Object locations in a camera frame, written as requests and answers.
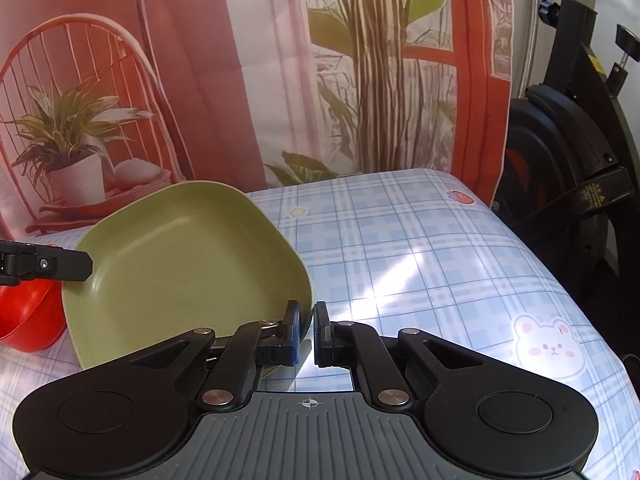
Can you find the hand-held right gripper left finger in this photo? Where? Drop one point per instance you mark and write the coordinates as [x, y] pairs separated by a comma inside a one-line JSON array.
[[294, 340]]

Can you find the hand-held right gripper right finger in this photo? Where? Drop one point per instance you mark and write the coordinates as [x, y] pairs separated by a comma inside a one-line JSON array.
[[320, 340]]

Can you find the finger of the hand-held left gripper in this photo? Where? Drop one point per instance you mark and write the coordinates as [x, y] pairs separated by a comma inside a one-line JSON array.
[[65, 265]]

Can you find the red bowl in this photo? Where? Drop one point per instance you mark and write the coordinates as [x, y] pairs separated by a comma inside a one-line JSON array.
[[27, 315]]

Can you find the green square plate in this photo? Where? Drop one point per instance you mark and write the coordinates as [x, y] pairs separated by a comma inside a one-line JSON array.
[[175, 255]]

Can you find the blue plaid tablecloth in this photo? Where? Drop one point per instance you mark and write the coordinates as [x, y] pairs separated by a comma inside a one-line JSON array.
[[425, 280]]

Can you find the printed backdrop cloth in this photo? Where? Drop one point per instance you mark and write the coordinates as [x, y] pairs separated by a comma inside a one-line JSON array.
[[250, 60]]

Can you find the black exercise bike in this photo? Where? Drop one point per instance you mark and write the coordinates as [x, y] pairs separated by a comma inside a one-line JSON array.
[[565, 160]]

